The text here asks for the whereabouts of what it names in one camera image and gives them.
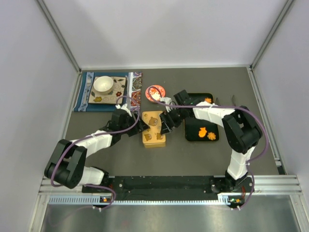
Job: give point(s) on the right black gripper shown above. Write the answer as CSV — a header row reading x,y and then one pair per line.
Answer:
x,y
168,122

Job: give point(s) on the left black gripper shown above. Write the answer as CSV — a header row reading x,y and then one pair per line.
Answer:
x,y
141,126

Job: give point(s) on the black serving tongs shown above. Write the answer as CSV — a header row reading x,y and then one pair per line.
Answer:
x,y
233,101

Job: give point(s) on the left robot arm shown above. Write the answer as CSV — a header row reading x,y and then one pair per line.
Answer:
x,y
66,166

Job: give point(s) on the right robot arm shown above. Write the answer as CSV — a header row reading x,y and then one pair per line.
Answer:
x,y
241,129

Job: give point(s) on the blue patterned placemat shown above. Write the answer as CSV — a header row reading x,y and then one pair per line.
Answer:
x,y
131,96

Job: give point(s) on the gold cookie tin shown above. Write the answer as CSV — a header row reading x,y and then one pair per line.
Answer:
x,y
158,144

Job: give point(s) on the red patterned small bowl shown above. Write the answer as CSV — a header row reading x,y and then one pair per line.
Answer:
x,y
155,92

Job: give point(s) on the black rectangular tray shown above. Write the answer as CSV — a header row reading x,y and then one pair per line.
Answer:
x,y
192,125

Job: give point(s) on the orange fish shaped cookie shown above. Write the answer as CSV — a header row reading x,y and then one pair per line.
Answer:
x,y
202,132

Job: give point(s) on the floral square coaster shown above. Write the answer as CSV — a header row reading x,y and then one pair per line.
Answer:
x,y
118,90

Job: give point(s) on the white ceramic cup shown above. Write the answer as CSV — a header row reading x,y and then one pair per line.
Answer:
x,y
103,84

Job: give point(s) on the orange flower cookie top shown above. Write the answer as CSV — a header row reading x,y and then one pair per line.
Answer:
x,y
207,99

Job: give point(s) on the orange flower cookie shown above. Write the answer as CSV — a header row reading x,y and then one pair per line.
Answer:
x,y
207,99
211,136

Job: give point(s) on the orange flower cookie bottom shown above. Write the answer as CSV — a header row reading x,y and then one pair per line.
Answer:
x,y
211,136

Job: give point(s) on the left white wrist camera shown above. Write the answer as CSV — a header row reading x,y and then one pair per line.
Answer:
x,y
125,107

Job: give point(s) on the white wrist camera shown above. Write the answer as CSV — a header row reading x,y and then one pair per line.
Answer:
x,y
167,102
125,107

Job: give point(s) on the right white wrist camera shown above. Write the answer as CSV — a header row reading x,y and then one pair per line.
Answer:
x,y
167,102

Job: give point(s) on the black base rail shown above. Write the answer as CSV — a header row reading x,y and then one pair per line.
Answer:
x,y
166,188

